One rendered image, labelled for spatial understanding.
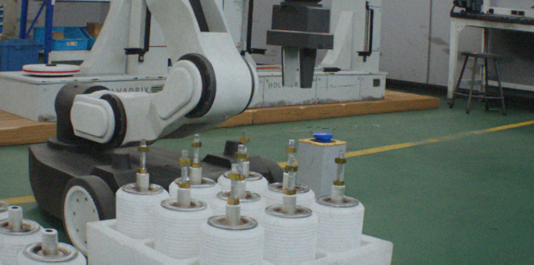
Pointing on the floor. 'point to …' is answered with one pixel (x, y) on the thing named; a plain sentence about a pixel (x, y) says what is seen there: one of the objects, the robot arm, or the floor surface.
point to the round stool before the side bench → (474, 80)
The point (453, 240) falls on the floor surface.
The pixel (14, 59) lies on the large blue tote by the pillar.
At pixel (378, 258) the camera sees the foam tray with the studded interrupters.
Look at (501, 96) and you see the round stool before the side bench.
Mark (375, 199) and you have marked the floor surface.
